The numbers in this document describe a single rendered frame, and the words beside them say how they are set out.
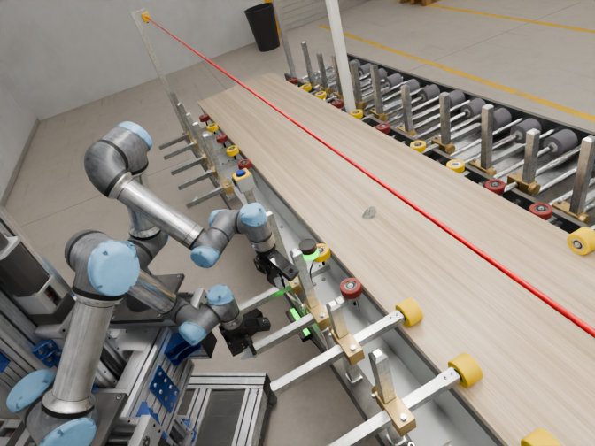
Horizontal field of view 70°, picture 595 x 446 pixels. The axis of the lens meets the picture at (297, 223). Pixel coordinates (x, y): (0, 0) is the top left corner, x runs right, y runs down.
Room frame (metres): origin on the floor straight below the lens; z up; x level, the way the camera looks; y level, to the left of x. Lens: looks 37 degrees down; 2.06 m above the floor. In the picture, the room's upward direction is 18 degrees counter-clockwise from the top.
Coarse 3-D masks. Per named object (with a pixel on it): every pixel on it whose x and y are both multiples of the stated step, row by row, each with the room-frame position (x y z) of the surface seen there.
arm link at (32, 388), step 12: (36, 372) 0.79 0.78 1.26; (48, 372) 0.78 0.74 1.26; (24, 384) 0.76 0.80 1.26; (36, 384) 0.74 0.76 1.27; (48, 384) 0.74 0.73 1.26; (12, 396) 0.73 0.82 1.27; (24, 396) 0.72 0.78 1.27; (36, 396) 0.71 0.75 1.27; (12, 408) 0.70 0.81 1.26; (24, 408) 0.69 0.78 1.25; (24, 420) 0.68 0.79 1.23
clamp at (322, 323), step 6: (318, 300) 1.09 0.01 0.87; (306, 306) 1.08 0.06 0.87; (318, 306) 1.06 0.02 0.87; (312, 312) 1.05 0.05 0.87; (318, 312) 1.04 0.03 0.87; (324, 312) 1.03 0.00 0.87; (318, 318) 1.01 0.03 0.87; (324, 318) 1.00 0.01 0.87; (318, 324) 1.00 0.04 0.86; (324, 324) 1.00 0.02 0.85; (330, 324) 1.00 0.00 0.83
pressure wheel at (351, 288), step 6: (342, 282) 1.11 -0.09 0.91; (348, 282) 1.10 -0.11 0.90; (354, 282) 1.09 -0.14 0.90; (360, 282) 1.08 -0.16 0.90; (342, 288) 1.08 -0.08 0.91; (348, 288) 1.07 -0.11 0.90; (354, 288) 1.06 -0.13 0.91; (360, 288) 1.06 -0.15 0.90; (342, 294) 1.07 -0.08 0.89; (348, 294) 1.05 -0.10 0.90; (354, 294) 1.05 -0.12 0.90; (360, 294) 1.05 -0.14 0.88
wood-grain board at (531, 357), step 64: (256, 128) 2.73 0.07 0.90; (320, 128) 2.43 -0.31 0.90; (320, 192) 1.75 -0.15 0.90; (384, 192) 1.58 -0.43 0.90; (448, 192) 1.44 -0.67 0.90; (384, 256) 1.18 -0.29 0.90; (448, 256) 1.08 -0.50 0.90; (512, 256) 0.99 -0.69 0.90; (576, 256) 0.91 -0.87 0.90; (448, 320) 0.82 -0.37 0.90; (512, 320) 0.75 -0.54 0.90; (512, 384) 0.56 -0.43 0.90; (576, 384) 0.51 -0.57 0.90
